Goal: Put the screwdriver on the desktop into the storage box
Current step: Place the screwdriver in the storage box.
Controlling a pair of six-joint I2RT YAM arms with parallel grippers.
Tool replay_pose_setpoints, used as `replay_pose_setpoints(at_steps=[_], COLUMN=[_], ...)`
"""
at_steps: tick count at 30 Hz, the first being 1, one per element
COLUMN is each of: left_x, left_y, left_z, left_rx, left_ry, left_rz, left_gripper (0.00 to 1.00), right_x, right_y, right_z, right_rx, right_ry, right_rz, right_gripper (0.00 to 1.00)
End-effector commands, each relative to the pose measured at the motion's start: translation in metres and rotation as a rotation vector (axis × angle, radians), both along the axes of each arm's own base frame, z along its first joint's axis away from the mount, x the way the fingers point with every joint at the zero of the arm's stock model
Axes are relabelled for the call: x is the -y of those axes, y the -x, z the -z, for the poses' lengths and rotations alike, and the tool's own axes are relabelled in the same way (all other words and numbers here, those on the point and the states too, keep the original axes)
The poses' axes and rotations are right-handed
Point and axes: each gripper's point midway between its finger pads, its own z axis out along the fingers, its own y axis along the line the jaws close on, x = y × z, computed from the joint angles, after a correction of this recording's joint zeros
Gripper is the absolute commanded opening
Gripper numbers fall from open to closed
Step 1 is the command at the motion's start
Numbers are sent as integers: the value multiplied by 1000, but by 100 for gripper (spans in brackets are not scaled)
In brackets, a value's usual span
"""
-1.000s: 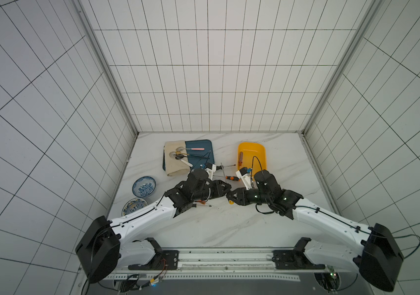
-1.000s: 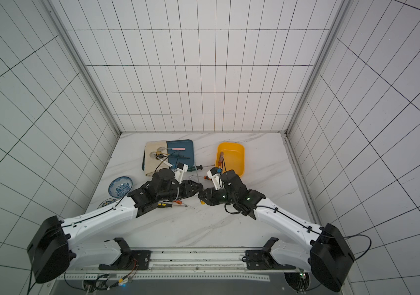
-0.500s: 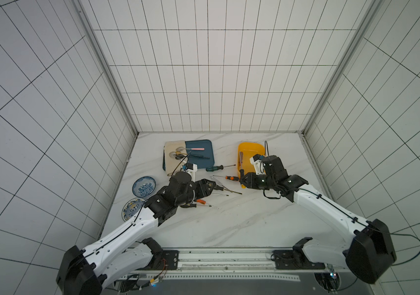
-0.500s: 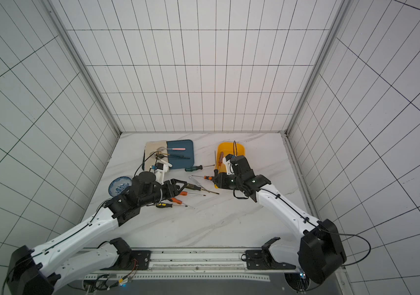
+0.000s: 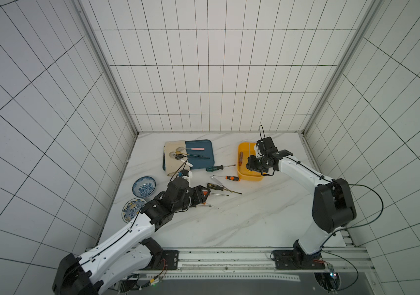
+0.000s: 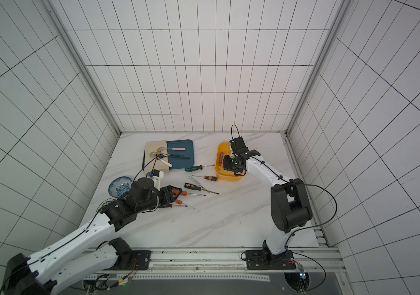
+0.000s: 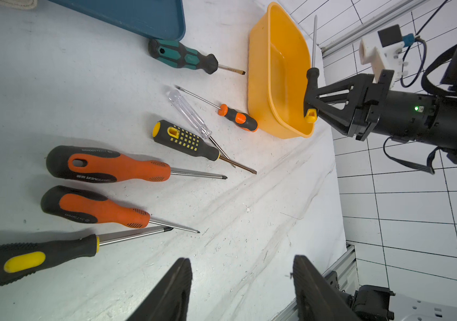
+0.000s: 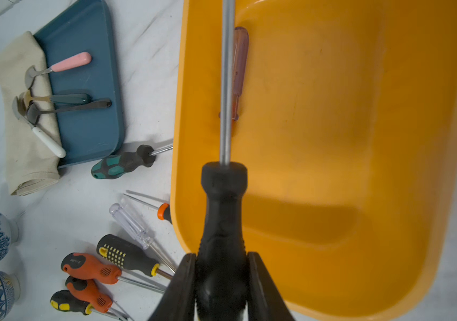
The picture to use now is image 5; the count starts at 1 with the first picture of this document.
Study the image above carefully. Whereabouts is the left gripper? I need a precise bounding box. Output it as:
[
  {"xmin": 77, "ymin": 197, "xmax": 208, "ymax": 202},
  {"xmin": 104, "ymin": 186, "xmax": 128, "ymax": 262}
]
[{"xmin": 173, "ymin": 185, "xmax": 210, "ymax": 211}]

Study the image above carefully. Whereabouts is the orange black screwdriver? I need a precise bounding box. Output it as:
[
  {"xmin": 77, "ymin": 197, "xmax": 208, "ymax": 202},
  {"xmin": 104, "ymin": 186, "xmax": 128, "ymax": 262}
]
[{"xmin": 203, "ymin": 191, "xmax": 229, "ymax": 197}]

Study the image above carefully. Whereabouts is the purple red screwdriver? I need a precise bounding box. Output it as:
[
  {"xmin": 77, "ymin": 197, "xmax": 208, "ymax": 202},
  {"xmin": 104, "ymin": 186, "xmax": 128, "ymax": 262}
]
[{"xmin": 238, "ymin": 151, "xmax": 243, "ymax": 167}]

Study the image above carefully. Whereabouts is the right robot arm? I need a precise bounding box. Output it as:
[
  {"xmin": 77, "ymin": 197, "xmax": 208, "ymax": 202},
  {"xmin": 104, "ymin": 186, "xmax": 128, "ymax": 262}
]
[{"xmin": 246, "ymin": 150, "xmax": 357, "ymax": 269}]

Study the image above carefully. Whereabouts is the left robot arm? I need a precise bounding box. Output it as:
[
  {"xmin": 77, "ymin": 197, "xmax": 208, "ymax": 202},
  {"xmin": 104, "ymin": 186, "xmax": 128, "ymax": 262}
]
[{"xmin": 52, "ymin": 178, "xmax": 211, "ymax": 295}]

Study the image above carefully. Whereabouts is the black yellow dotted screwdriver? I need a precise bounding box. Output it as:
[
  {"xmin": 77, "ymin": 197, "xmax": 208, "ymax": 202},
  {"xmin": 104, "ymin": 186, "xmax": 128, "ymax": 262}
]
[{"xmin": 206, "ymin": 183, "xmax": 242, "ymax": 195}]

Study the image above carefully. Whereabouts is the yellow storage box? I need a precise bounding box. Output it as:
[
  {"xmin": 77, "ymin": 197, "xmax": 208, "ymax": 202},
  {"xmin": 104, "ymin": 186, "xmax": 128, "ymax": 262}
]
[{"xmin": 236, "ymin": 141, "xmax": 268, "ymax": 182}]

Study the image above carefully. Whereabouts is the green black screwdriver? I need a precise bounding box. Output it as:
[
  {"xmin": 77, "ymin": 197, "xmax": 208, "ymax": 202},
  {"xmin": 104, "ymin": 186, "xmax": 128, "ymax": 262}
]
[{"xmin": 206, "ymin": 164, "xmax": 235, "ymax": 172}]

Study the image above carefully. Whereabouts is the small orange screwdriver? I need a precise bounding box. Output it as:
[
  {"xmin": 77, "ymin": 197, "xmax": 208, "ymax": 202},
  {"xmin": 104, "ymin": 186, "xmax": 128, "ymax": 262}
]
[{"xmin": 213, "ymin": 175, "xmax": 240, "ymax": 182}]

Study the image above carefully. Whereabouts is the teal placemat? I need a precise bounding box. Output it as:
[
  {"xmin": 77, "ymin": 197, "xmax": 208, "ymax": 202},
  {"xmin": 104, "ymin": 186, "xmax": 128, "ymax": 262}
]
[{"xmin": 185, "ymin": 140, "xmax": 215, "ymax": 170}]

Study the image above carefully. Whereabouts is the beige cloth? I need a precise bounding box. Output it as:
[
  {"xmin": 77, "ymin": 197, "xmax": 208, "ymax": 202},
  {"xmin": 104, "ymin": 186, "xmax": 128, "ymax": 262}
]
[{"xmin": 163, "ymin": 140, "xmax": 187, "ymax": 174}]

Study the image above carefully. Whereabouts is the blue patterned plate far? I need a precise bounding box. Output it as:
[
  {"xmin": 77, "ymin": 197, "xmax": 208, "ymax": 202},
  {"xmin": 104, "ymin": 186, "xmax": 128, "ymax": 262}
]
[{"xmin": 132, "ymin": 176, "xmax": 157, "ymax": 198}]

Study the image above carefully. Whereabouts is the blue patterned plate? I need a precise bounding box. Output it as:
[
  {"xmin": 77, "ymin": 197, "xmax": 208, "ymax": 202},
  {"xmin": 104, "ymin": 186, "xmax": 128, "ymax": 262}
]
[
  {"xmin": 121, "ymin": 198, "xmax": 146, "ymax": 223},
  {"xmin": 132, "ymin": 176, "xmax": 157, "ymax": 198}
]

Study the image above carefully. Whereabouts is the blue patterned plate near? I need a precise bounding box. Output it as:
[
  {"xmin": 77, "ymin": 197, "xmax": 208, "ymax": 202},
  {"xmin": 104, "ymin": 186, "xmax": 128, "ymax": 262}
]
[{"xmin": 121, "ymin": 198, "xmax": 146, "ymax": 223}]

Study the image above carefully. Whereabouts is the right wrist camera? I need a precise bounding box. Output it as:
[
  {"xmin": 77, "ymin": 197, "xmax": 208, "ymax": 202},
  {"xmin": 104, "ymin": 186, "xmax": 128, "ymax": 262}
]
[{"xmin": 257, "ymin": 136, "xmax": 278, "ymax": 156}]

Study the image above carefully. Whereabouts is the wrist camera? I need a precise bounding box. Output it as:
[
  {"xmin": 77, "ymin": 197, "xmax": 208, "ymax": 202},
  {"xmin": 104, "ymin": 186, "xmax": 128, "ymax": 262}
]
[
  {"xmin": 178, "ymin": 169, "xmax": 192, "ymax": 181},
  {"xmin": 257, "ymin": 136, "xmax": 278, "ymax": 156}
]

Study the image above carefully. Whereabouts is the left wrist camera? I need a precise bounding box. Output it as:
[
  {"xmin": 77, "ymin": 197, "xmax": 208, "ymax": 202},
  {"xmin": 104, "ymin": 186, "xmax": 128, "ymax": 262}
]
[{"xmin": 178, "ymin": 169, "xmax": 192, "ymax": 181}]

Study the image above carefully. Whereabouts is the dark handled spoon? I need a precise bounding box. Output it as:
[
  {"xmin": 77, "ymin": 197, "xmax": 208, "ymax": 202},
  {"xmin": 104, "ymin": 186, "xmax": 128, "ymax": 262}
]
[{"xmin": 169, "ymin": 151, "xmax": 210, "ymax": 159}]

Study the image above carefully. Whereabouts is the pink handled spoon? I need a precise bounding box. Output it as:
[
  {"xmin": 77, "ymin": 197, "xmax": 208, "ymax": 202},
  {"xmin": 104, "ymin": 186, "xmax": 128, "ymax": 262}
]
[{"xmin": 176, "ymin": 147, "xmax": 205, "ymax": 152}]

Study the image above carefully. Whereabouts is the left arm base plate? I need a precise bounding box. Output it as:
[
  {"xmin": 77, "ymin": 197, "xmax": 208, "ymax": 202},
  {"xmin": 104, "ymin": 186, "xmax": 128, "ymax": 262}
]
[{"xmin": 145, "ymin": 250, "xmax": 179, "ymax": 270}]

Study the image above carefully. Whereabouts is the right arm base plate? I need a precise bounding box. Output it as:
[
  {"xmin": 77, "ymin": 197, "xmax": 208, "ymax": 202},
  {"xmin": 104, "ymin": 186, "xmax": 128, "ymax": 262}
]
[{"xmin": 270, "ymin": 250, "xmax": 325, "ymax": 270}]

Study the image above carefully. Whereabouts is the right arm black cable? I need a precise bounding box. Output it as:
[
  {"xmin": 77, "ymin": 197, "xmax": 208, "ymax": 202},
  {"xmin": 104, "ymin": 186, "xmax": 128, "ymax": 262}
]
[{"xmin": 320, "ymin": 183, "xmax": 385, "ymax": 248}]

